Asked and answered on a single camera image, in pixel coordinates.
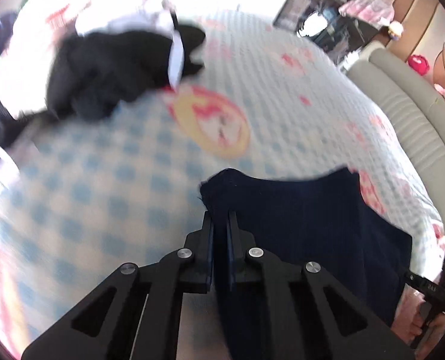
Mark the black garment with white ribbon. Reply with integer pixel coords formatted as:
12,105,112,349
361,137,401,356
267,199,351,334
0,24,206,149

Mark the blue checked cartoon bedspread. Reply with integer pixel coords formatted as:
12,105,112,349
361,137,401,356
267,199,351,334
0,13,445,358

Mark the pink floral cloth bundle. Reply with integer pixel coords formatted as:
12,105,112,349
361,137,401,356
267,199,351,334
339,0,395,29

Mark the navy blue striped garment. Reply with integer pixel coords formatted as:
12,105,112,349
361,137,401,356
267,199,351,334
200,166,414,360

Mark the dark shelving unit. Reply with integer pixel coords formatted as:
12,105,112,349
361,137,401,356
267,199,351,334
273,0,379,65

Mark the person's right hand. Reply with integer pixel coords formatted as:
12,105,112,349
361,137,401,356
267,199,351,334
388,287,445,353

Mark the red round plush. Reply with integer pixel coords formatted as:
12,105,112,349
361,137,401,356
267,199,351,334
407,55,430,76

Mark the grey padded headboard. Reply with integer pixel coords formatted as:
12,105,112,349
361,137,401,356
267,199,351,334
347,42,445,231

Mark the pink white garment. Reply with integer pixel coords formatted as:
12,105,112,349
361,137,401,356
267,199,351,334
46,0,175,37

